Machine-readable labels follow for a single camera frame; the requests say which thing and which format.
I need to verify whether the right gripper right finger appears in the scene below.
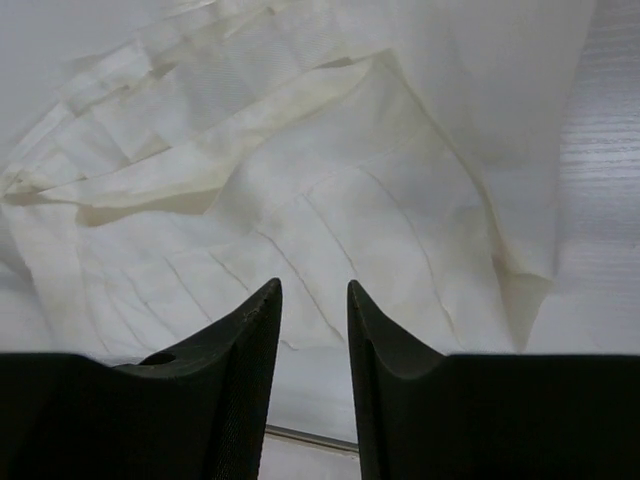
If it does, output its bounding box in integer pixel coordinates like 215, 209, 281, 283
347, 282, 639, 479

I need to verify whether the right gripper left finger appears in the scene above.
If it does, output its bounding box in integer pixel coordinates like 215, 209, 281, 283
1, 279, 282, 479

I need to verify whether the white pleated skirt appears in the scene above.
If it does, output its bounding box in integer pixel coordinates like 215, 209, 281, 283
1, 1, 595, 358

